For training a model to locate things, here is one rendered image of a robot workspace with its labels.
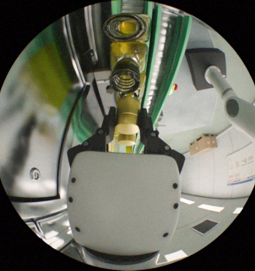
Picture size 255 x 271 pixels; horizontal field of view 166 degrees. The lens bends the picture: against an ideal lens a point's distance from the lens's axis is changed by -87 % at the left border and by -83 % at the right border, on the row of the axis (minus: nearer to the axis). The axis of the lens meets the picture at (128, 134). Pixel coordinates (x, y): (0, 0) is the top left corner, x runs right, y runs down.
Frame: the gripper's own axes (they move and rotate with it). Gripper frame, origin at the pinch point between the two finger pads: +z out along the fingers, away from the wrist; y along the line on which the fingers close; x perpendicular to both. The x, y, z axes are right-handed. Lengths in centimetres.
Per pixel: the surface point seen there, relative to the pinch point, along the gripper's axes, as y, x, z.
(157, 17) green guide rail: 4.9, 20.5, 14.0
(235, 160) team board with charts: 363, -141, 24
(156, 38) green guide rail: 5.4, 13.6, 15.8
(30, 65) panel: -13.0, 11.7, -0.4
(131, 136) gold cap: 0.8, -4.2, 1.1
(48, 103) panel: -12.8, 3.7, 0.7
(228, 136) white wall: 365, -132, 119
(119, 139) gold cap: -1.3, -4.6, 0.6
